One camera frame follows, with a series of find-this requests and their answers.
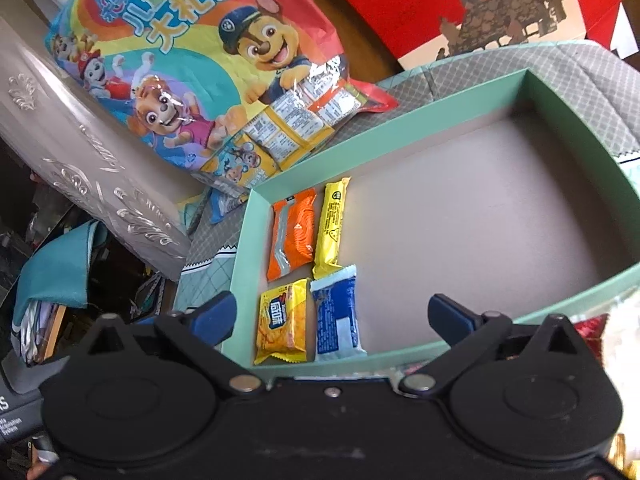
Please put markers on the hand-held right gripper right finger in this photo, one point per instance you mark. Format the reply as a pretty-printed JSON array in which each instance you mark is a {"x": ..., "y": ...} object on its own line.
[{"x": 450, "y": 316}]

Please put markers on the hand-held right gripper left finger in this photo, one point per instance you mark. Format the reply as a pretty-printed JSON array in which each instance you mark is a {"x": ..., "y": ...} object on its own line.
[{"x": 216, "y": 316}]

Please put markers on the green cardboard box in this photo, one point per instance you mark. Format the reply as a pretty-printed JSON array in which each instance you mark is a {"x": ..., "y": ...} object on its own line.
[{"x": 475, "y": 185}]

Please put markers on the yellow cracker packet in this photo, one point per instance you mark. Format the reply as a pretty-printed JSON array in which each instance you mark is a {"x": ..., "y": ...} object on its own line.
[{"x": 282, "y": 320}]

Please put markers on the small blue packet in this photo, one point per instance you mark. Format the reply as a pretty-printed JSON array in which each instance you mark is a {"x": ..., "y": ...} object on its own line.
[{"x": 225, "y": 205}]

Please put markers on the orange snack packet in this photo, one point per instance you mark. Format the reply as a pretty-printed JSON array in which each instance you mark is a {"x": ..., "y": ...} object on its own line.
[{"x": 292, "y": 235}]

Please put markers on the blue and white snack packet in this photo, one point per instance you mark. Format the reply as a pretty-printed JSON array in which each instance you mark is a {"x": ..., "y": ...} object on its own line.
[{"x": 335, "y": 310}]

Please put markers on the teal cloth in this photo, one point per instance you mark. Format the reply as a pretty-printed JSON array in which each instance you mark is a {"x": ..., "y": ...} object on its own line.
[{"x": 55, "y": 270}]

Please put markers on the red shiny wrapper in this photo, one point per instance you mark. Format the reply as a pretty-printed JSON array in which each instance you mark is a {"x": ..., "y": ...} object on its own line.
[{"x": 591, "y": 332}]

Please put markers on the yellow snack bar packet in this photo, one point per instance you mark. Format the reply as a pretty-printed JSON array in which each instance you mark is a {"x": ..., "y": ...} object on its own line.
[{"x": 331, "y": 230}]

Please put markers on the grey and teal quilted blanket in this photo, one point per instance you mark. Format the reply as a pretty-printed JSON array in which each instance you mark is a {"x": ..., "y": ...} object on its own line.
[{"x": 590, "y": 90}]

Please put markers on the cartoon dog snack bag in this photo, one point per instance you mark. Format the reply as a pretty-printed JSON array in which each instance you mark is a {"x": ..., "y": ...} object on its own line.
[{"x": 190, "y": 35}]

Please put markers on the red paper gift bag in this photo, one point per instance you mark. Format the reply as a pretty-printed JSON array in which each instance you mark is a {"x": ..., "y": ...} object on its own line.
[{"x": 400, "y": 0}]

